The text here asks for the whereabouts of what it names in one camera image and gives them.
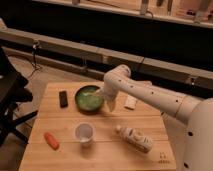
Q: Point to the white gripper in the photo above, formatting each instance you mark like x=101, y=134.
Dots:
x=111, y=104

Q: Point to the green ceramic bowl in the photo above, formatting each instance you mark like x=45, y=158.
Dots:
x=85, y=100

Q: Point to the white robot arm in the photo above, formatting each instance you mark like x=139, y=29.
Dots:
x=196, y=113

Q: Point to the black rectangular block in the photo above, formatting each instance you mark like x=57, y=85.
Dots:
x=63, y=99

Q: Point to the clear plastic cup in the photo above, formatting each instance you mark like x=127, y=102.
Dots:
x=84, y=134

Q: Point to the wooden table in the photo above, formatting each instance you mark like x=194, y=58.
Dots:
x=107, y=151

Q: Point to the white lying bottle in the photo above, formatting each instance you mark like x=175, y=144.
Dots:
x=136, y=138

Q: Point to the orange carrot toy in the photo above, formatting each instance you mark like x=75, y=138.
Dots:
x=51, y=141

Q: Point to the black chair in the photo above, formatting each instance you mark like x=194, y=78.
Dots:
x=12, y=90

